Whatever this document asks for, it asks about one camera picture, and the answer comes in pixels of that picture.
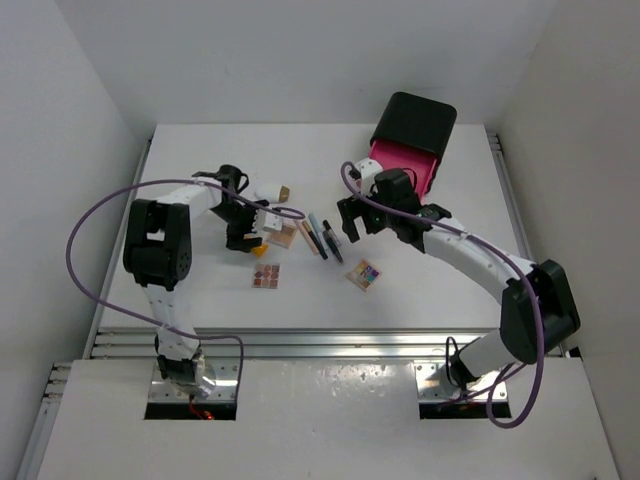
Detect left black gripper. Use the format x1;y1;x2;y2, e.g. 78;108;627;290
209;200;268;251

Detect orange makeup tube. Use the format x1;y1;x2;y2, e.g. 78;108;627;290
250;243;269;258

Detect white bottle gold cap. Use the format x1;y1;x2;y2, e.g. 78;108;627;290
254;184;290;204

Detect black drawer cabinet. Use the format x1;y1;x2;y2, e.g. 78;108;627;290
370;91;458;160

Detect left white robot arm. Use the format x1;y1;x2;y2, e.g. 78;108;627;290
123;165;264;387

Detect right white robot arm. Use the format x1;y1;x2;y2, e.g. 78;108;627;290
337;162;581;391

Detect brown gold makeup pencil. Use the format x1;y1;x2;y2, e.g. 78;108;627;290
301;220;323;250

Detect black mascara tube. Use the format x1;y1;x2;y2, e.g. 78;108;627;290
322;220;344;264

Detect light blue black pen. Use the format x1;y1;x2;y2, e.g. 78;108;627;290
308;213;328;260

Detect eyeshadow palette round brown pans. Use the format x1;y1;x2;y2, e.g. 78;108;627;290
251;262;280;289

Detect brown eyeshadow palette four pans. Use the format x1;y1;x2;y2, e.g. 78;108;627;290
268;221;298;249

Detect peach concealer stick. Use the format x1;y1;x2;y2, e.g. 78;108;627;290
294;220;319;255

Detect colourful eyeshadow palette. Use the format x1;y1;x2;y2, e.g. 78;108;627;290
345;259;382;292

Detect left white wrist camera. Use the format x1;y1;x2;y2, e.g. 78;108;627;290
249;200;282;234

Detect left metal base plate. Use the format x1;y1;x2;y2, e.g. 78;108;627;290
147;360;239;403

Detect metal base plate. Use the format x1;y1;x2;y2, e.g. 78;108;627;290
413;361;499;404
147;360;239;403

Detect aluminium frame rail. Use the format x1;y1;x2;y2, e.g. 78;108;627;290
84;327;566;360

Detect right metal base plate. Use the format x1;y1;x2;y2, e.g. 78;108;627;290
413;361;499;404

